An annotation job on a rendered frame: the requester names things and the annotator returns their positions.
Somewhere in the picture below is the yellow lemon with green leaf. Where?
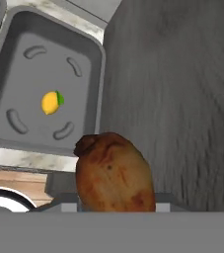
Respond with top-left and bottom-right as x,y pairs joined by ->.
40,90 -> 65,116

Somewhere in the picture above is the white and black round object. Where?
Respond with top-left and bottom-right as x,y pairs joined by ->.
0,186 -> 37,213

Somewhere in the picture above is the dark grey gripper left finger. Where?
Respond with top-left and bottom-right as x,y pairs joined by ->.
29,192 -> 81,213

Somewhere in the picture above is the brown roasted chicken drumstick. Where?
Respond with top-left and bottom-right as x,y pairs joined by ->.
73,131 -> 157,213

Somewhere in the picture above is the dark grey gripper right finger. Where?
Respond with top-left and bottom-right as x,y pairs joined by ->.
153,192 -> 192,213

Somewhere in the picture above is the grey square tupperware container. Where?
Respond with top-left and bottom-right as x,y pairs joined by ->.
0,5 -> 107,158

